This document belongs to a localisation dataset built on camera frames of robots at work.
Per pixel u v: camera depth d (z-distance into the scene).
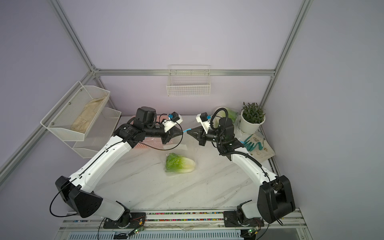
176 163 0.83
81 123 0.75
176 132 0.67
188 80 0.95
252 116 0.98
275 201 0.41
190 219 0.75
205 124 0.65
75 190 0.39
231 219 0.73
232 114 1.08
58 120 0.67
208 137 0.66
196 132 0.69
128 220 0.71
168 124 0.60
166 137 0.62
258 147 1.01
